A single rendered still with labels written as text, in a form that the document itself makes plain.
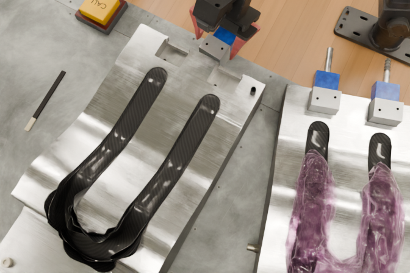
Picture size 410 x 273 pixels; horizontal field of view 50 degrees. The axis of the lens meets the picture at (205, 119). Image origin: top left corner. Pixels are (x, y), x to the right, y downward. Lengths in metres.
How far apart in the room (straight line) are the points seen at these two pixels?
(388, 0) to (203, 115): 0.37
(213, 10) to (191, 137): 0.22
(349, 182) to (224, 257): 0.25
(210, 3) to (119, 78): 0.22
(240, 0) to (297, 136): 0.26
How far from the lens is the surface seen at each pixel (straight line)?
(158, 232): 0.68
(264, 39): 0.93
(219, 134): 0.75
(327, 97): 0.80
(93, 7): 0.95
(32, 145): 0.90
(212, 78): 0.81
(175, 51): 0.84
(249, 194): 0.82
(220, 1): 0.71
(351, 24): 0.97
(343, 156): 0.80
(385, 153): 0.83
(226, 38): 0.87
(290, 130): 0.80
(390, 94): 0.85
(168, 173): 0.74
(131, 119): 0.78
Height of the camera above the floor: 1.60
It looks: 72 degrees down
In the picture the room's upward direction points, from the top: 4 degrees counter-clockwise
